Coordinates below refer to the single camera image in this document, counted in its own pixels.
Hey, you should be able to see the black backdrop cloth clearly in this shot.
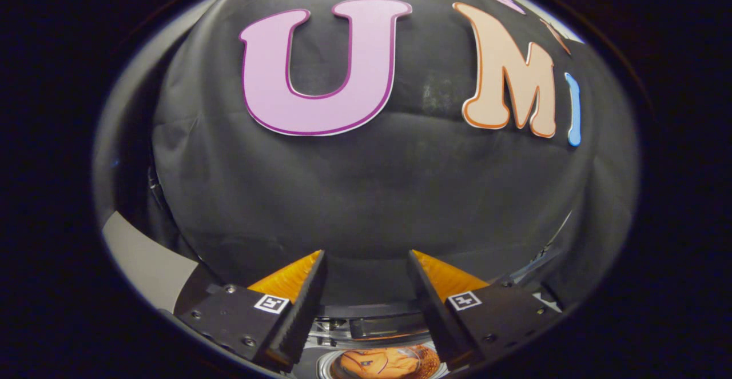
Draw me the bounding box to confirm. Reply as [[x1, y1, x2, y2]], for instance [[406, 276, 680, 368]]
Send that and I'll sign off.
[[94, 0, 641, 311]]

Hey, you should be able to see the orange polo shirt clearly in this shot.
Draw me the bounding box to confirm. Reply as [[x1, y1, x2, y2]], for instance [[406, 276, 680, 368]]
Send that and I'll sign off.
[[331, 345, 441, 379]]

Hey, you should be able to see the grey washing machine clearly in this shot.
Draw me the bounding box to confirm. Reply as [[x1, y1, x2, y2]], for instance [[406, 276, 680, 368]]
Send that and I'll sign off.
[[286, 302, 458, 379]]

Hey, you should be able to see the dark cabinet with cream door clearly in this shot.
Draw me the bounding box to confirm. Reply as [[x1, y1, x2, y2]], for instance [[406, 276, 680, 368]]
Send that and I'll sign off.
[[102, 210, 201, 314]]

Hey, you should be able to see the metal light stand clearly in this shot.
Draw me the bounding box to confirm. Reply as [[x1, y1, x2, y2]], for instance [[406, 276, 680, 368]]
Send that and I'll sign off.
[[512, 213, 572, 285]]

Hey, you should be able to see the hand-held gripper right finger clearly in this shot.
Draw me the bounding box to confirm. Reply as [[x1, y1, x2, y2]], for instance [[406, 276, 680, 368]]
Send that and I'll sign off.
[[406, 249, 564, 368]]

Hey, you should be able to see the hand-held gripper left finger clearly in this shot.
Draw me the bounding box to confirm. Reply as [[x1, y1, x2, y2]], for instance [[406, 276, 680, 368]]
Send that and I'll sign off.
[[174, 249, 328, 371]]

